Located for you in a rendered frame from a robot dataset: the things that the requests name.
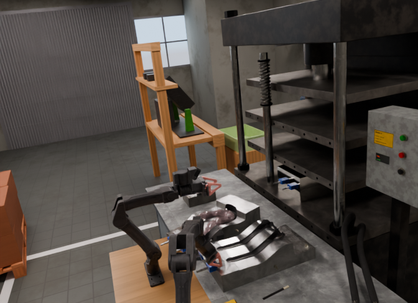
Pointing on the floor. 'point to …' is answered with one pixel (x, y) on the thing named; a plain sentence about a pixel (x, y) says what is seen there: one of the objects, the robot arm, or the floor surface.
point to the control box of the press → (394, 178)
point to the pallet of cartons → (12, 229)
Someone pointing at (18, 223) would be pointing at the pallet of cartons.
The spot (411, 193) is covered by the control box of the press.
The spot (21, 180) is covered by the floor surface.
